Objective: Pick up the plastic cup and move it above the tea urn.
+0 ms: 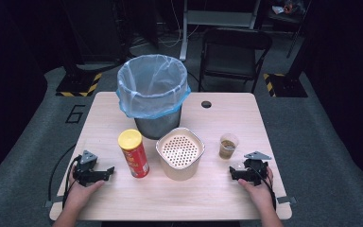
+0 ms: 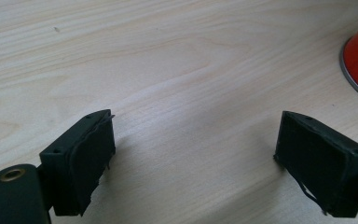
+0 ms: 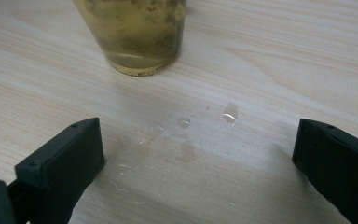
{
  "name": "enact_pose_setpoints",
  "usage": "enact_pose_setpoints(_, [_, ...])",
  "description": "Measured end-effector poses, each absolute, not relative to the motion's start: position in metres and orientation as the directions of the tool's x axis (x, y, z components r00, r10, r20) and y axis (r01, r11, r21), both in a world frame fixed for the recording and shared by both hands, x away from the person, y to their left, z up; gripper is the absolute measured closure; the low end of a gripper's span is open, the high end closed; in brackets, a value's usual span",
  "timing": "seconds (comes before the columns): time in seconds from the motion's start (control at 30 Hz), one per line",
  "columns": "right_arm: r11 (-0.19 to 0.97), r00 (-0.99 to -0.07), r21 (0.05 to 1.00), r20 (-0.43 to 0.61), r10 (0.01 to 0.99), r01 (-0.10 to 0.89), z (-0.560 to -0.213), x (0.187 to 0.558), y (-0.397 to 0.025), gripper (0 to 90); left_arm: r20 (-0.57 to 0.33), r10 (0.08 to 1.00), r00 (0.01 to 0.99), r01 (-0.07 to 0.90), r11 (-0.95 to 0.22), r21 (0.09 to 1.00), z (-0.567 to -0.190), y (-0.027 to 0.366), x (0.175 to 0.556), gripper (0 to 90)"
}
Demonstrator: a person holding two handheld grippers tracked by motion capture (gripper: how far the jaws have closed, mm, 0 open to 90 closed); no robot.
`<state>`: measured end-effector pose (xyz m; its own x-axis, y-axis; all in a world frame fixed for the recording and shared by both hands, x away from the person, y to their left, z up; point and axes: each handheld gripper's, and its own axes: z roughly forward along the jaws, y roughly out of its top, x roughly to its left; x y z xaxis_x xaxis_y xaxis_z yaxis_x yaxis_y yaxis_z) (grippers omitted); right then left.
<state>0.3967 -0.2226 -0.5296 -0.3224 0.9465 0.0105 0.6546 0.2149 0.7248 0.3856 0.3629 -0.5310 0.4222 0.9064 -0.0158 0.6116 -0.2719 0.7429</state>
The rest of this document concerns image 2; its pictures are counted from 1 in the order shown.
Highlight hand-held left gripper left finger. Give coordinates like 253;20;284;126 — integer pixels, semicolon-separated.
38;108;117;217

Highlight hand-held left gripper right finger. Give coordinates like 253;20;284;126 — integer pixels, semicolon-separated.
273;110;358;218

